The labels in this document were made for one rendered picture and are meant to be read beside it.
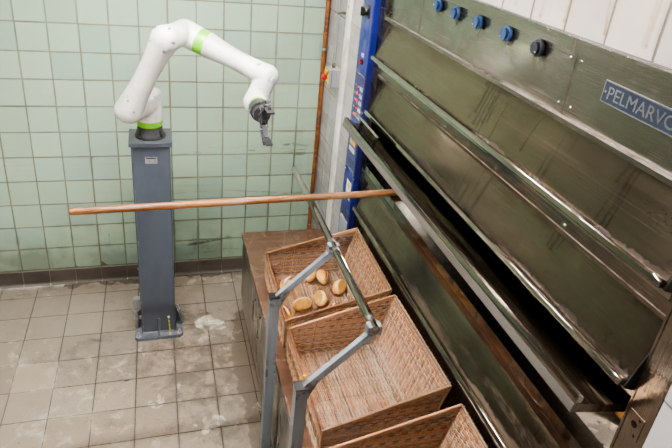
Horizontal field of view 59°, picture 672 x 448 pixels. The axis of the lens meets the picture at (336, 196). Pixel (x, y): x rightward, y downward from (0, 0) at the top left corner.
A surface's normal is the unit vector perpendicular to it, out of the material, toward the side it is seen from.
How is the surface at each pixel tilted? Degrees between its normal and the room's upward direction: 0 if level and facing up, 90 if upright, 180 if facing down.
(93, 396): 0
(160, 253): 90
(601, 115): 90
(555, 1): 90
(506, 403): 70
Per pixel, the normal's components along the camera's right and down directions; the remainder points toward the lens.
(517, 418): -0.87, -0.27
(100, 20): 0.27, 0.45
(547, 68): -0.96, 0.04
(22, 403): 0.10, -0.89
